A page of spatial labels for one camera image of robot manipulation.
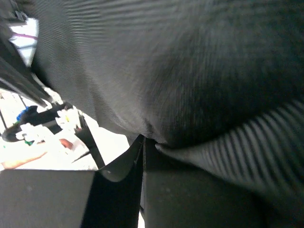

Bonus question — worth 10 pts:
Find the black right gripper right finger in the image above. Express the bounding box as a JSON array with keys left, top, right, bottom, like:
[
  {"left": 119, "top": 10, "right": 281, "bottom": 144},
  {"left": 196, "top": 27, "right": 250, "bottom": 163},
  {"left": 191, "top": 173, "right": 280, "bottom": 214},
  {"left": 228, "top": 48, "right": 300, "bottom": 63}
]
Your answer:
[{"left": 143, "top": 139, "right": 292, "bottom": 228}]

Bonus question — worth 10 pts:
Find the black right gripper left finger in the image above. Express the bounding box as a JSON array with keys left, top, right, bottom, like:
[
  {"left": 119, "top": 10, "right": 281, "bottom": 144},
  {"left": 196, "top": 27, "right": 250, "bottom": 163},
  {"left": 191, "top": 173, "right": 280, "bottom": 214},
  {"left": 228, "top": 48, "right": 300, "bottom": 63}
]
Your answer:
[{"left": 0, "top": 136, "right": 144, "bottom": 228}]

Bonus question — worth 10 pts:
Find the black pleated skirt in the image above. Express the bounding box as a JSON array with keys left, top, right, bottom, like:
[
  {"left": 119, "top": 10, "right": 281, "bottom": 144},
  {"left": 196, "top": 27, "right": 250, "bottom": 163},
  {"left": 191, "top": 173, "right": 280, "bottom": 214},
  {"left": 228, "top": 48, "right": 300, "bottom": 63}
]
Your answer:
[{"left": 0, "top": 0, "right": 304, "bottom": 214}]

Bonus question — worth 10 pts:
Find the person's forearm in background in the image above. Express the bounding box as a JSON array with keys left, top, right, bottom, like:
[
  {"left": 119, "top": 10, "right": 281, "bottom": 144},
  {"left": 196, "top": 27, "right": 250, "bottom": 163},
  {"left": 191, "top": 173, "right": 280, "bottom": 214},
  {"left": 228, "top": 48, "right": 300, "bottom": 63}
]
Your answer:
[{"left": 1, "top": 139, "right": 74, "bottom": 170}]

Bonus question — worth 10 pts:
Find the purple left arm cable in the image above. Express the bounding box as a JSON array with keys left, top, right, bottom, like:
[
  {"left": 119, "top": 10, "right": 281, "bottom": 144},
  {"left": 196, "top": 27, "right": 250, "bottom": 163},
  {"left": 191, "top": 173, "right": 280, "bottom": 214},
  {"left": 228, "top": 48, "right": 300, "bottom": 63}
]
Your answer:
[{"left": 11, "top": 33, "right": 38, "bottom": 41}]

